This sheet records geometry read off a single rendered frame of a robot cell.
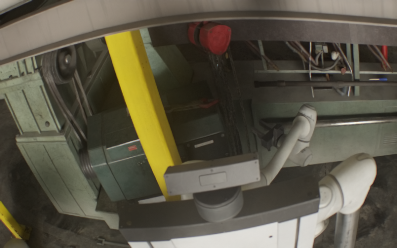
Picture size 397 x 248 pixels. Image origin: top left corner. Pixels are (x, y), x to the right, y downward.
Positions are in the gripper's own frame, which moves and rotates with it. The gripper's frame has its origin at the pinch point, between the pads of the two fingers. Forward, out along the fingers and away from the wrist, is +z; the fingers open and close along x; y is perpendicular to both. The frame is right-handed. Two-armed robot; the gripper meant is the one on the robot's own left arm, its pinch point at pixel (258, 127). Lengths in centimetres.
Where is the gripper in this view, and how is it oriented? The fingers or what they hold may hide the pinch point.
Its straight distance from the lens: 219.1
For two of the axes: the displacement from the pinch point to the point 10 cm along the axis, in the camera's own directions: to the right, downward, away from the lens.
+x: 7.6, -5.4, 3.6
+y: 2.2, 7.4, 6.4
